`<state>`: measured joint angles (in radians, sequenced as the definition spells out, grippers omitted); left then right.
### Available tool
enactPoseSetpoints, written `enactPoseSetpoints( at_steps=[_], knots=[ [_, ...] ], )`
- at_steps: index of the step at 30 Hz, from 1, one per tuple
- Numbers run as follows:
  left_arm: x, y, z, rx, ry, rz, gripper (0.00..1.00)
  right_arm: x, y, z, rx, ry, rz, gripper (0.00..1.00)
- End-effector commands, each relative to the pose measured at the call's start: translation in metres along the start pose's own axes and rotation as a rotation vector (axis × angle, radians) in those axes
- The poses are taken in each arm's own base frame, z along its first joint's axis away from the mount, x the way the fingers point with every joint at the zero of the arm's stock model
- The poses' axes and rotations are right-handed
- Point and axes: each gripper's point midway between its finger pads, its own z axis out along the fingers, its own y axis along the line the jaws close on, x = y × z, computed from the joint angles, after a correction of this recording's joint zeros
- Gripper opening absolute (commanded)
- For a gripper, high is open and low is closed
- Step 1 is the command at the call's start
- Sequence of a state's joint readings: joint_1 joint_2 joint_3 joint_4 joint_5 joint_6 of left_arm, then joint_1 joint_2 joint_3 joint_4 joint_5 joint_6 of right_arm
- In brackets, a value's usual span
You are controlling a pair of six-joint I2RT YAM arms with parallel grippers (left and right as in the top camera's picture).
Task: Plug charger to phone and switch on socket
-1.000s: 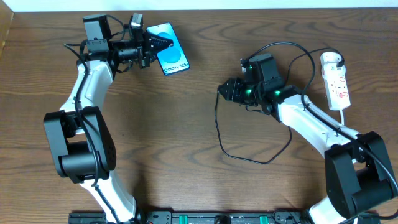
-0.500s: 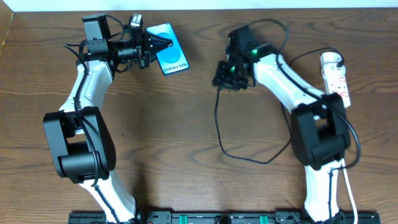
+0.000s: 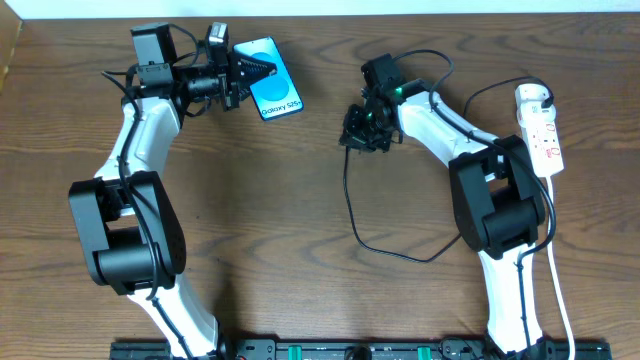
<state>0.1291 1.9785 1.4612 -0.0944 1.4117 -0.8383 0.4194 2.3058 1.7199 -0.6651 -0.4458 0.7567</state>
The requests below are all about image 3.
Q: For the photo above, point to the white power strip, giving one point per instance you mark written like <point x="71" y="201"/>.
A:
<point x="540" y="134"/>

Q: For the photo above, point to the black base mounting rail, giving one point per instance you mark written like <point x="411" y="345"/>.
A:
<point x="448" y="348"/>

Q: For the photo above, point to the white USB charger plug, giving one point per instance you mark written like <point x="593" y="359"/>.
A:
<point x="532" y="100"/>

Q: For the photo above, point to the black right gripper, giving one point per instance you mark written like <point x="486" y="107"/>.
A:
<point x="364" y="133"/>

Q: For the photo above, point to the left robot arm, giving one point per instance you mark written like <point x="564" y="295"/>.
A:
<point x="130" y="235"/>

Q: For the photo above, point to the blue screen Galaxy smartphone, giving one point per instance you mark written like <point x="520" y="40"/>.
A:
<point x="275" y="96"/>

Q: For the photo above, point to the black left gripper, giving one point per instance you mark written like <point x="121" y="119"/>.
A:
<point x="231" y="79"/>

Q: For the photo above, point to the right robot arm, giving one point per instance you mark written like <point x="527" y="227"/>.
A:
<point x="498" y="201"/>

